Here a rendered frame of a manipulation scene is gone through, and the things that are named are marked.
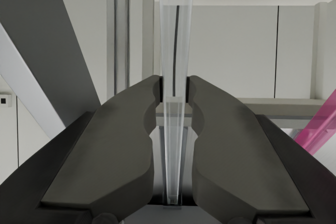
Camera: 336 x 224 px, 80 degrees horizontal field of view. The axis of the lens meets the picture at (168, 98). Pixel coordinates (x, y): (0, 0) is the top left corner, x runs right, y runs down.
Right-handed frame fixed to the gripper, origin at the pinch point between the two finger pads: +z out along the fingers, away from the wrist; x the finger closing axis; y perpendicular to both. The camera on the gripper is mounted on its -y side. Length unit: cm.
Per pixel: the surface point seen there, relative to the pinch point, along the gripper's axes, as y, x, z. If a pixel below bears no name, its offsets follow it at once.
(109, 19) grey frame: 3.2, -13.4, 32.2
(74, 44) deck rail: -0.4, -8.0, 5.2
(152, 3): 2.3, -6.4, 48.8
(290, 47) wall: 54, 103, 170
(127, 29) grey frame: 5.1, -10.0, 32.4
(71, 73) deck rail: 1.4, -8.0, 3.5
